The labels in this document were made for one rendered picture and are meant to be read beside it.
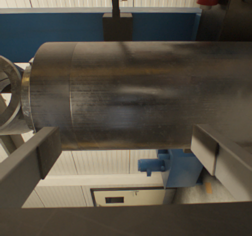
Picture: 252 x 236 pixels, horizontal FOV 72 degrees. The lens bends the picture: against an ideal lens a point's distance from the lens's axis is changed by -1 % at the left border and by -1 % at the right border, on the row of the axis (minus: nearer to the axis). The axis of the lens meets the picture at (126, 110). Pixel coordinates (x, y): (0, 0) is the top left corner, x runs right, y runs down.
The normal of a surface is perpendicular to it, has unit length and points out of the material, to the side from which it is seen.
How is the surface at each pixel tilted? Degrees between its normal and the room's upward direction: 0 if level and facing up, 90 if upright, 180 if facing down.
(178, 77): 90
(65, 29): 90
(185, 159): 90
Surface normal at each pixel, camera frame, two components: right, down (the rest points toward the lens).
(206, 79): 0.02, -0.18
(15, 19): 0.03, 0.59
